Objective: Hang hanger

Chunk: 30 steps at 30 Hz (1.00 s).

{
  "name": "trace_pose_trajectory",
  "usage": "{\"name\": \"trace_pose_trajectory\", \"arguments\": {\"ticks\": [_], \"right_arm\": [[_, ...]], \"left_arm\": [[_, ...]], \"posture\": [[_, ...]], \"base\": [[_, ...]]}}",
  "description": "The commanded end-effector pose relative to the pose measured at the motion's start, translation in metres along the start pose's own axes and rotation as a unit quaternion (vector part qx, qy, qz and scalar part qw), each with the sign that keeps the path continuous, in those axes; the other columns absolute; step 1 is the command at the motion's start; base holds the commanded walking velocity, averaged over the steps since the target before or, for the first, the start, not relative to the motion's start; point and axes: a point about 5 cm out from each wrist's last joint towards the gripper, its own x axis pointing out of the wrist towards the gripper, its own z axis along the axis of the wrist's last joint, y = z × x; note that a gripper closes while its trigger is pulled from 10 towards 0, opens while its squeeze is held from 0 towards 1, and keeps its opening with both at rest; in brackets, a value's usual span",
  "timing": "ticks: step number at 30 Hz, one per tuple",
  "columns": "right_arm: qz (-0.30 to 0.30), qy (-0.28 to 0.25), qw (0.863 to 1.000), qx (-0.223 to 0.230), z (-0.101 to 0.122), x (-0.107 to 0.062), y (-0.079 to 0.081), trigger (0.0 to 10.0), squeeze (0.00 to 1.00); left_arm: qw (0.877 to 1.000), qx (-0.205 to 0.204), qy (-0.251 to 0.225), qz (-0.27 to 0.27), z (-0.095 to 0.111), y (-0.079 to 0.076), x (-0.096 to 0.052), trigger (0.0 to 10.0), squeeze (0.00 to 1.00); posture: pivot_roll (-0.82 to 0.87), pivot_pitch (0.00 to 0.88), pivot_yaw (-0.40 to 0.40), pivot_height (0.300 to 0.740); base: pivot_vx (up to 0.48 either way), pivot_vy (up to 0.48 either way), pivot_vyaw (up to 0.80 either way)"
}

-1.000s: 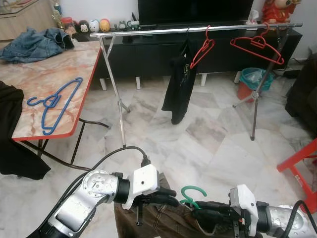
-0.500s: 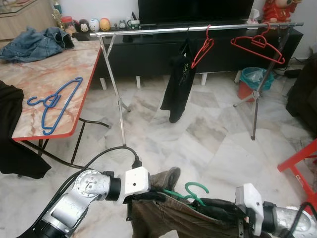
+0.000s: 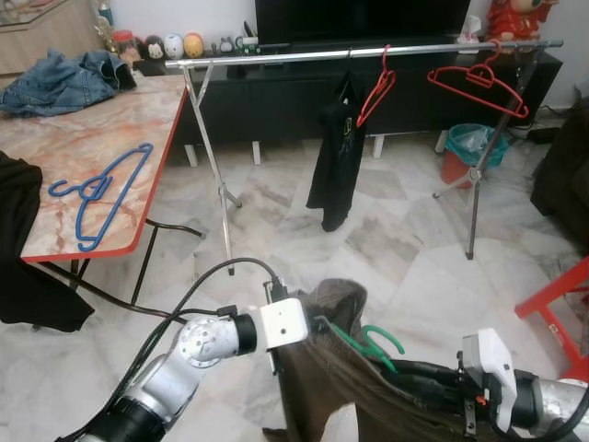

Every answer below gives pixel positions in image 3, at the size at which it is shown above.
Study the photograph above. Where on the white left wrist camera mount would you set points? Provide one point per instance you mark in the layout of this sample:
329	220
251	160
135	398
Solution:
283	322

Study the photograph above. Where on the black television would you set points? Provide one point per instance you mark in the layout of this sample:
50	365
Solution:
368	18

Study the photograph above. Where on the red plastic hanger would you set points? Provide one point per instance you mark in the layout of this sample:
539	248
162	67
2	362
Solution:
386	81
479	75

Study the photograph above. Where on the silver metal clothes rack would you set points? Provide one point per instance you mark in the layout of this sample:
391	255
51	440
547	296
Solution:
276	57

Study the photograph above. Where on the blue plastic hanger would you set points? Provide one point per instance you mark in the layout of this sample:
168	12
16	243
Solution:
97	187

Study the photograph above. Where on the brown trousers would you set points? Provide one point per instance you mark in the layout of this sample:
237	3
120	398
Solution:
322	387

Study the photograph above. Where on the black TV console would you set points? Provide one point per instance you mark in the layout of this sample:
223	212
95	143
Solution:
276	101

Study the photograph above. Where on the green plastic hanger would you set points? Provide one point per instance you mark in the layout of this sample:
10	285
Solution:
377	333

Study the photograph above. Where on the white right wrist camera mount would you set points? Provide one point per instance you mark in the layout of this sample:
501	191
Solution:
488	368

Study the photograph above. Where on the light wooden cabinet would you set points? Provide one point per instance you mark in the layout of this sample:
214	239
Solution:
46	41

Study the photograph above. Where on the white green mug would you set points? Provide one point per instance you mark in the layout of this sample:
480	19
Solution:
248	39

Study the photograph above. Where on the red costumed doll figurine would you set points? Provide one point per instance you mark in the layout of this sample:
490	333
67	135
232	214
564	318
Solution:
520	18

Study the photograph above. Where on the blue denim jacket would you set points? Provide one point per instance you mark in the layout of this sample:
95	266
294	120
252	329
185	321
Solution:
55	87

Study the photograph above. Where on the black garment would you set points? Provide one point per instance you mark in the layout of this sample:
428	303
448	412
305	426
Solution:
28	267

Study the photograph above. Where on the orange bin with teal bag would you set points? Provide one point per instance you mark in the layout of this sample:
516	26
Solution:
465	143

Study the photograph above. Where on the white round doll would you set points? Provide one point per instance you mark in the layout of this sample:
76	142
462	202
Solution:
175	46

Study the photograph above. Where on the white tissue box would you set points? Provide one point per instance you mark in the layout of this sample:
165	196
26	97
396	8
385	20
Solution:
474	29

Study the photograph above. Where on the red plastic stool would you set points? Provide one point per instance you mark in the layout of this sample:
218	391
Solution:
552	304

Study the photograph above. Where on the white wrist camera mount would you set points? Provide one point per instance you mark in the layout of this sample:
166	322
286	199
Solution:
283	322
488	368

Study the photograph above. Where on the marble-top folding table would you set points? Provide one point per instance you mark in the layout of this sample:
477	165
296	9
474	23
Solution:
83	129

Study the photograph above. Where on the black t-shirt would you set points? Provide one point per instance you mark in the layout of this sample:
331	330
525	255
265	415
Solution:
336	166

